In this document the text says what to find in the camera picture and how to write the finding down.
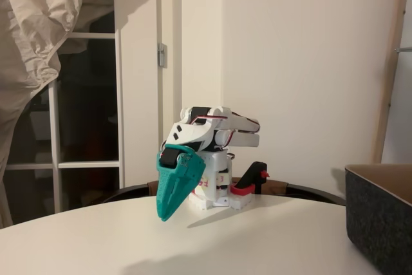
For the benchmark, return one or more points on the teal gripper black servo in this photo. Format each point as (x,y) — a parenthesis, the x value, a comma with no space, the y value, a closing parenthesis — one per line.
(168,182)

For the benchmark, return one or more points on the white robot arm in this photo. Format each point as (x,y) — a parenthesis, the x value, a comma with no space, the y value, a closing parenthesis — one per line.
(238,139)

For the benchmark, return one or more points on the dark grey felt bin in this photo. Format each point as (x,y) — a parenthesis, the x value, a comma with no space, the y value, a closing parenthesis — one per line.
(376,223)

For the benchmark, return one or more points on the black red table clamp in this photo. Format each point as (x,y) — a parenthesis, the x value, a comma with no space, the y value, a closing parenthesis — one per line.
(254,172)

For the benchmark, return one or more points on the white glazed door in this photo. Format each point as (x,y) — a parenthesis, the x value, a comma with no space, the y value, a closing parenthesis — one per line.
(119,94)

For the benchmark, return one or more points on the metal door hinge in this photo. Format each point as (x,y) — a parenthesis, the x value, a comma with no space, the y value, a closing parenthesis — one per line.
(162,56)

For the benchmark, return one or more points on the beige crumpled curtain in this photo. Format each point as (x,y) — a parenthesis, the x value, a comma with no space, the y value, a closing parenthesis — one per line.
(25,30)

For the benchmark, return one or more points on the metal rod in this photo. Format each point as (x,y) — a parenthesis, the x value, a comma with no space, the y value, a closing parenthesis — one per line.
(405,50)

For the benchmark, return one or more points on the light wooden shelf frame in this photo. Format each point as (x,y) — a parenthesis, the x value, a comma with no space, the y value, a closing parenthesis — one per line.
(392,62)

